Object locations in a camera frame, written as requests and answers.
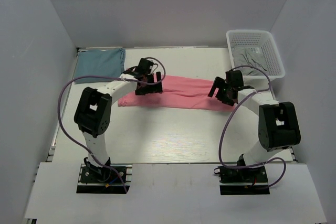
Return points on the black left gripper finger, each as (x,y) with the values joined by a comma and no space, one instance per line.
(158,77)
(143,89)

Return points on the pink t shirt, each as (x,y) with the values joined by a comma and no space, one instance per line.
(178,92)

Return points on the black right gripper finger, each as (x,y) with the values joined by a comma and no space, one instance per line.
(221,95)
(219,83)

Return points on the white plastic basket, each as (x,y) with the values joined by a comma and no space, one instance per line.
(261,41)

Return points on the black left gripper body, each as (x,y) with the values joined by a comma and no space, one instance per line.
(149,77)

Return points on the teal folded t shirt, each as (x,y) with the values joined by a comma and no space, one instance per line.
(97,62)

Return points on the grey t shirt in basket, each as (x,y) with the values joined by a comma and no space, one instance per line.
(249,59)

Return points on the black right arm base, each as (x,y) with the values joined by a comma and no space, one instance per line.
(239,182)

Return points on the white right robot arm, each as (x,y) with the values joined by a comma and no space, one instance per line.
(278,127)

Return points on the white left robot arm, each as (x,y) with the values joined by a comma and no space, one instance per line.
(93,112)

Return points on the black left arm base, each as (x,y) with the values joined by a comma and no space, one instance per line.
(100,180)

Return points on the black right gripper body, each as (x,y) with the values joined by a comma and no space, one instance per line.
(228,87)

